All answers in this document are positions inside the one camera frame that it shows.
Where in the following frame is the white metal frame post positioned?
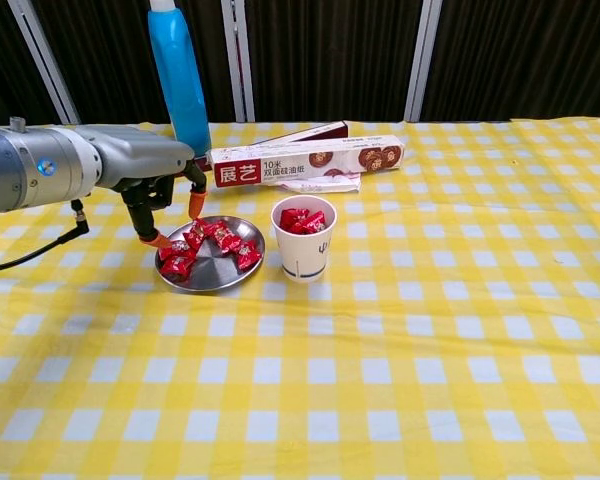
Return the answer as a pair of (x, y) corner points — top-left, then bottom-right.
(7, 0), (81, 125)
(220, 0), (256, 124)
(403, 0), (444, 123)

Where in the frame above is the red candy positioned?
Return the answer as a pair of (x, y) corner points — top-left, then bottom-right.
(237, 240), (262, 271)
(279, 208), (309, 234)
(207, 222), (244, 251)
(189, 218), (212, 251)
(159, 255), (196, 279)
(299, 210), (327, 235)
(158, 241), (196, 261)

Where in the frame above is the black pleated curtain panel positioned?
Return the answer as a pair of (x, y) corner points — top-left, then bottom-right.
(0, 0), (64, 129)
(422, 0), (600, 123)
(244, 0), (426, 123)
(29, 0), (239, 125)

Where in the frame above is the blue plastic bottle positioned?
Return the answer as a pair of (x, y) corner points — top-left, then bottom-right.
(147, 0), (212, 158)

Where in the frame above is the crumpled white pink wrapper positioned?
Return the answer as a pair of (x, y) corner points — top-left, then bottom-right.
(274, 172), (362, 195)

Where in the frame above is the white red baking paper box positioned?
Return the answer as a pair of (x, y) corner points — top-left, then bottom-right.
(205, 133), (406, 189)

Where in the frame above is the yellow white checked tablecloth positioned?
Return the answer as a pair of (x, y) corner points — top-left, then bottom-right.
(0, 117), (600, 480)

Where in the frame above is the round metal plate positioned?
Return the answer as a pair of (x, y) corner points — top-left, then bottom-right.
(154, 214), (266, 294)

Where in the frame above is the white paper cup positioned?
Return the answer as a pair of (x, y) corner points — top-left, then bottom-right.
(270, 194), (338, 285)

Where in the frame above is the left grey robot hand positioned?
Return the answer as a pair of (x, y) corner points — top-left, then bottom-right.
(74, 124), (209, 250)

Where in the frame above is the long dark red box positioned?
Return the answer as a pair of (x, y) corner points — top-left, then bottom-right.
(182, 120), (350, 179)

